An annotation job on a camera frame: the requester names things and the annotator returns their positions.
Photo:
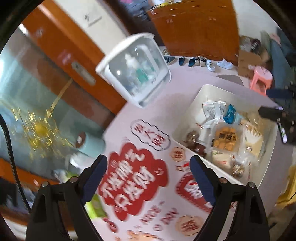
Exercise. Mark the white wall switch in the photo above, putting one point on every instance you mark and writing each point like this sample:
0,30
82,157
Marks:
91,17

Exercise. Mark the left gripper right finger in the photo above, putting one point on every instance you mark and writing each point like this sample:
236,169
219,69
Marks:
250,220

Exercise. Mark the gold ornament decoration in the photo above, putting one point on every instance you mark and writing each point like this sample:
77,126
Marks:
41,131

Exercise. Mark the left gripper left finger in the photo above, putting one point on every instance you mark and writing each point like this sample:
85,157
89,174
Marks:
45,221

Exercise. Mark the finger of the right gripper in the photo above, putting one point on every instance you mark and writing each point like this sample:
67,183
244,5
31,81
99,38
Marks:
280,94
272,114

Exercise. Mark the white cosmetic organizer case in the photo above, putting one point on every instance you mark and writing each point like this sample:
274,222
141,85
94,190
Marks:
136,69

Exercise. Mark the white printed snack packet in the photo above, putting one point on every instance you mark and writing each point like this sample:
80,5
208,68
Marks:
214,111

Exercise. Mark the cardboard box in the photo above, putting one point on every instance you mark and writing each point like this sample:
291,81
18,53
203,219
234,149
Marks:
247,61

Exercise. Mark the light blue canister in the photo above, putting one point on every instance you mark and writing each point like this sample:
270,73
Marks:
90,145

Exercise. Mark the white plastic storage bin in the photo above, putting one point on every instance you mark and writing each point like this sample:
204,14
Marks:
256,136

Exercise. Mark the brown cracker snack packet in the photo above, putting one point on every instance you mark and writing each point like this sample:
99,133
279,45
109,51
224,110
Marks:
225,138

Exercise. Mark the green tissue box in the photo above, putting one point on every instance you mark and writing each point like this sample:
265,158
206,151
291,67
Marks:
94,208

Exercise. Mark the pink plastic stool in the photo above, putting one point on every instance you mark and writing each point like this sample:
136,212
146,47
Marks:
261,81

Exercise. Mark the wooden wardrobe cabinet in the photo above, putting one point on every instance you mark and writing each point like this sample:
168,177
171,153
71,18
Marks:
198,28

